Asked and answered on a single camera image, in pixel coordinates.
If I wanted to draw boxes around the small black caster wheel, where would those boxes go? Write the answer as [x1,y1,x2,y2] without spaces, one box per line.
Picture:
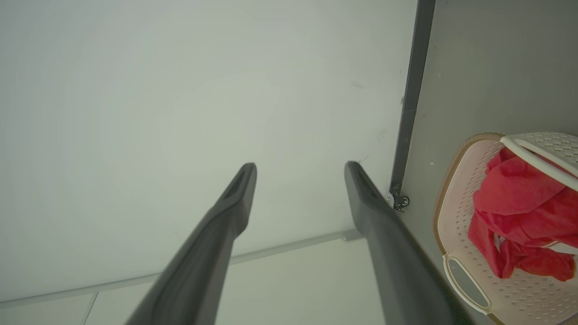
[386,192,410,213]

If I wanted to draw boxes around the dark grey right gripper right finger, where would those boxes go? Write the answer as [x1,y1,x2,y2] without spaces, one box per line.
[344,161,472,325]

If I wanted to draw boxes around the cream perforated laundry basket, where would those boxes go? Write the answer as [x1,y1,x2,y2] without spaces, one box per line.
[433,132,578,325]

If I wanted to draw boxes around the pink-red garment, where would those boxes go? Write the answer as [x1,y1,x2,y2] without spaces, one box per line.
[467,147,578,283]

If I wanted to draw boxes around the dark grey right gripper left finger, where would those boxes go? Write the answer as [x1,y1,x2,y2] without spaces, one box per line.
[126,162,257,325]

